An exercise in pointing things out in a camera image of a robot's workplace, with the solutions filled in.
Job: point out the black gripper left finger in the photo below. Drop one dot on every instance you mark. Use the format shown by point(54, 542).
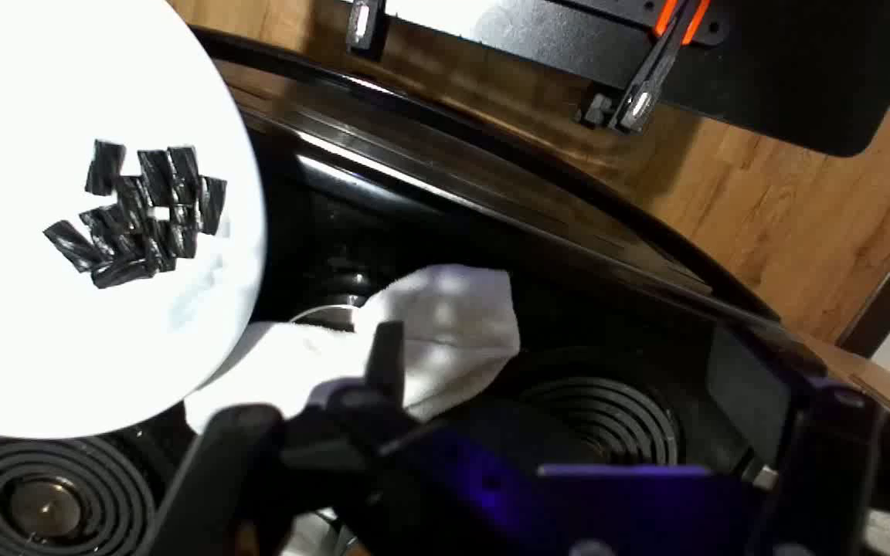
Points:
point(247, 463)

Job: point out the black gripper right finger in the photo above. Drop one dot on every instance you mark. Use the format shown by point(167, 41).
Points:
point(825, 473)

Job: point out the black coil stove burner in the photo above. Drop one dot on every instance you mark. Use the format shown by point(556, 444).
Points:
point(611, 419)
point(14, 496)

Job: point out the large white bowl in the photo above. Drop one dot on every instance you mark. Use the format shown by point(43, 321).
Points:
point(54, 342)

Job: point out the white cloth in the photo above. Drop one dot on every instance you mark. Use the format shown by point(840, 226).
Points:
point(454, 319)

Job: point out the black electric stove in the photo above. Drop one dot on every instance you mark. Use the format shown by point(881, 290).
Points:
point(432, 196)

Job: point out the metal bar clamp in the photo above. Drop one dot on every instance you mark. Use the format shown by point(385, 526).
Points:
point(365, 22)

